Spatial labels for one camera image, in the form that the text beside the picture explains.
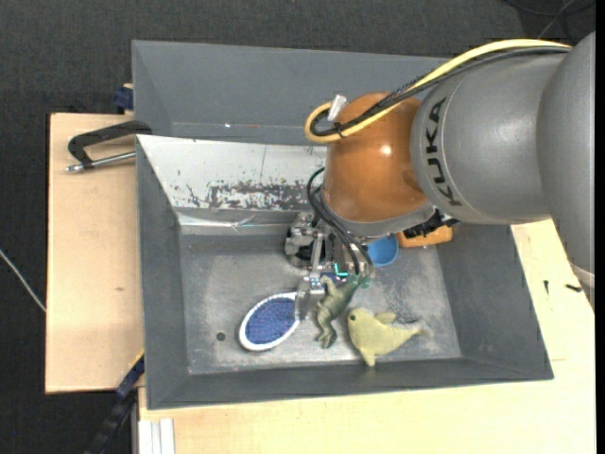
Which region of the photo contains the blue oval white-rimmed pad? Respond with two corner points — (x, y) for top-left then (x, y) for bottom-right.
(238, 290), (303, 353)

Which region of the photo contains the orange box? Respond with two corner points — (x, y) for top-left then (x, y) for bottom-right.
(396, 224), (456, 250)

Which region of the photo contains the blue cup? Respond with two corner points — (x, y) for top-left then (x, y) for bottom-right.
(366, 234), (400, 269)

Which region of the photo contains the black cylinder on white bracket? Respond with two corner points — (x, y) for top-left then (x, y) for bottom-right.
(405, 214), (460, 238)

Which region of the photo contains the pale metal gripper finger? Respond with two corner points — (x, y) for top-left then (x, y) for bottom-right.
(293, 276), (314, 323)
(309, 275), (328, 312)

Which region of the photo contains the yellow-green plush seal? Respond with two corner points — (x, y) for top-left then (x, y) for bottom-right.
(346, 306), (434, 368)

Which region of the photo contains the green toy frog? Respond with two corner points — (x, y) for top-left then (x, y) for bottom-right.
(314, 274), (369, 350)

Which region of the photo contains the grey metal bin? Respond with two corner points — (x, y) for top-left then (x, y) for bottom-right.
(130, 39), (555, 410)

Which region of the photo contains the pale wood flat board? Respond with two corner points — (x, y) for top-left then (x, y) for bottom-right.
(44, 113), (146, 394)

